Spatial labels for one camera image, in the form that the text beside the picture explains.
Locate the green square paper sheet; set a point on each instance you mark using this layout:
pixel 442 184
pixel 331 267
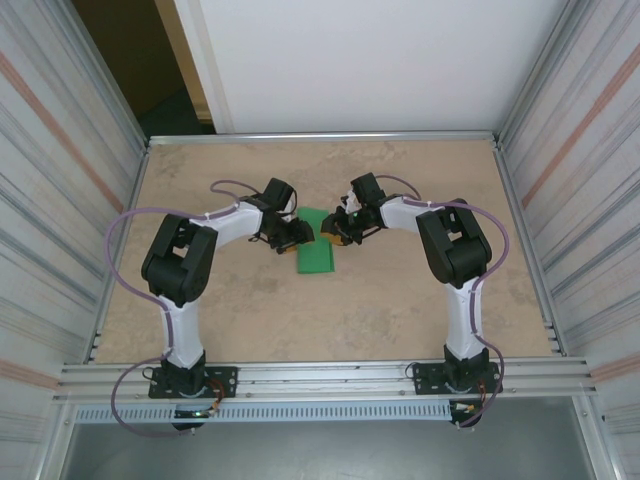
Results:
pixel 315 260

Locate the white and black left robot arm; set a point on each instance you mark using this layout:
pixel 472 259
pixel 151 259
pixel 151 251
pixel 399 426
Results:
pixel 182 330

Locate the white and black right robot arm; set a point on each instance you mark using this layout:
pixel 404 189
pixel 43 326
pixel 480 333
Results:
pixel 462 320

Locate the grey metal sheet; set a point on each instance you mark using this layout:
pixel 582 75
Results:
pixel 325 450

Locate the aluminium table edge rail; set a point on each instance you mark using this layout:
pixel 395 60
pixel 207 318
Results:
pixel 514 200
pixel 138 182
pixel 325 137

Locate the wide aluminium mounting rail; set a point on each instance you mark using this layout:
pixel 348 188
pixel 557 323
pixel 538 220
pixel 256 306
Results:
pixel 325 382

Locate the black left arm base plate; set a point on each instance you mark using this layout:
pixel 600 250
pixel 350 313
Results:
pixel 222 382

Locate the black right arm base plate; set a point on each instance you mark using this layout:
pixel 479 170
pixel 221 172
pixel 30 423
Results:
pixel 427 380

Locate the white door frame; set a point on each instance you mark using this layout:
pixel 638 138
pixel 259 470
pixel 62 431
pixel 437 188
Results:
pixel 205 65

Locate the translucent ribbed enclosure panel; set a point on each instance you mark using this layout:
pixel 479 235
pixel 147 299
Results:
pixel 50 200
pixel 590 200

